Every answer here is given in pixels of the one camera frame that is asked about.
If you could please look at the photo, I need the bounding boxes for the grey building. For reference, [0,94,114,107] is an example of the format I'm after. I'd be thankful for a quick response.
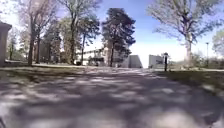
[121,54,144,69]

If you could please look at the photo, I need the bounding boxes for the grey asphalt path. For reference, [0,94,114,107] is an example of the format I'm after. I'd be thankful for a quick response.
[0,67,224,128]

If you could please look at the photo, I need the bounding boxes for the bushes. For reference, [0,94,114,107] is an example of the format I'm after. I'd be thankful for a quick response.
[191,54,224,70]

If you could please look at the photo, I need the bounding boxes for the thin pole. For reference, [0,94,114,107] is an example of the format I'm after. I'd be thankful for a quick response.
[205,41,210,69]

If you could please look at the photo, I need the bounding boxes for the dark conifer tree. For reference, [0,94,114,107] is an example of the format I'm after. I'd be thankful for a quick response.
[100,7,137,68]

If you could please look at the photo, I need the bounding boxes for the grass strip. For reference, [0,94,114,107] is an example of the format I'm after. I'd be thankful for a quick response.
[0,63,101,84]
[151,68,224,98]

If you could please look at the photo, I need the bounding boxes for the tan building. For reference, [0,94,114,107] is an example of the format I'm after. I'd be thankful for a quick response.
[0,20,13,67]

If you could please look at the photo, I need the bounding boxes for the white building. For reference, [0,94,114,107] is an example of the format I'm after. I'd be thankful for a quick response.
[76,47,109,67]

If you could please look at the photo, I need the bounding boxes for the short lamp post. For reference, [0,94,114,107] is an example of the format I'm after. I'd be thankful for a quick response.
[162,52,169,72]

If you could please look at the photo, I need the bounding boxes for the tree with pale leaves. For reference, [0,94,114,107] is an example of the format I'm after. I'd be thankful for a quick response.
[146,0,224,69]

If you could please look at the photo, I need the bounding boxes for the row of bare trees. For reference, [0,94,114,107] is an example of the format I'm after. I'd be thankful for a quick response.
[6,0,101,66]

